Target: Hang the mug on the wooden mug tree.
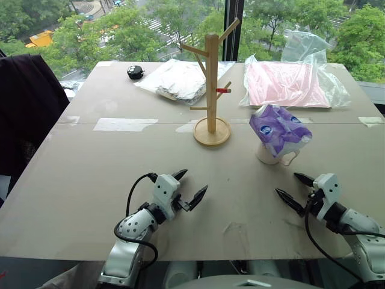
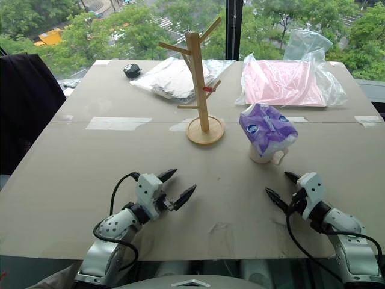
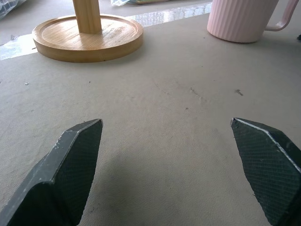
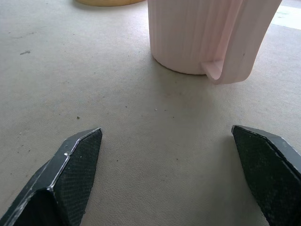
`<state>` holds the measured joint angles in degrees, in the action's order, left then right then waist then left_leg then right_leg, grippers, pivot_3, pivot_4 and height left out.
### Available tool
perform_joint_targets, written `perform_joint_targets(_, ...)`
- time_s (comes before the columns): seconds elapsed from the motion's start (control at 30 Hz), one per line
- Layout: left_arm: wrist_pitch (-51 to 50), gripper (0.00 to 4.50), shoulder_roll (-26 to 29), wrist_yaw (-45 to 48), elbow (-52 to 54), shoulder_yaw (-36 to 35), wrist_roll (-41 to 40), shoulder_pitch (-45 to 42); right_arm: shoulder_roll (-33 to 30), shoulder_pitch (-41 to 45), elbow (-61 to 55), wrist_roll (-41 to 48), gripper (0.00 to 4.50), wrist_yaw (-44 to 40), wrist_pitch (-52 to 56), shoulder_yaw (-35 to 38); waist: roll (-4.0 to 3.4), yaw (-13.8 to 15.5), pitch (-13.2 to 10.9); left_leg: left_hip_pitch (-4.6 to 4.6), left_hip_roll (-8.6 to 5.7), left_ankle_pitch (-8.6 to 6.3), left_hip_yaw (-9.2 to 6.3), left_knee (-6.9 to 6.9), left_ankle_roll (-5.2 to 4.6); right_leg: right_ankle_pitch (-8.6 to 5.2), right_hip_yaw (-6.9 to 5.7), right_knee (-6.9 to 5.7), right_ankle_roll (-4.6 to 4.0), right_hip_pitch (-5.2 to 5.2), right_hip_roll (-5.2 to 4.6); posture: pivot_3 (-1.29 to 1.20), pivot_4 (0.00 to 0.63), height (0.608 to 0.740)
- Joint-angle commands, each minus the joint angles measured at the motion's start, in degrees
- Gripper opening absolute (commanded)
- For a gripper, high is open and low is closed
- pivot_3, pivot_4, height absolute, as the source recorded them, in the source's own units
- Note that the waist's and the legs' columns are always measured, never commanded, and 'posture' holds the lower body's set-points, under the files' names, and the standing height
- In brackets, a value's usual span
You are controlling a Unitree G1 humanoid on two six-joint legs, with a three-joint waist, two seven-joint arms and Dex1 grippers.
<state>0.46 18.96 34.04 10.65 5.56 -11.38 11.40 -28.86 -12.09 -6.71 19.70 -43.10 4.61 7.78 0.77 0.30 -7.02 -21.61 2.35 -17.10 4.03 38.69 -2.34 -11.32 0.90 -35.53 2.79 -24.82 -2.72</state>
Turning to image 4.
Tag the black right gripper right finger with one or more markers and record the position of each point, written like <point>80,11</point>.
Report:
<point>270,169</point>

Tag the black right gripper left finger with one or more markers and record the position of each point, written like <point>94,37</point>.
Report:
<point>70,174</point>

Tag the pink ribbed mug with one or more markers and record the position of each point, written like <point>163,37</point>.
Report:
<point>188,35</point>

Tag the tan wooden round object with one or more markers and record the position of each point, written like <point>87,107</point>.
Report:
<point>108,2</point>

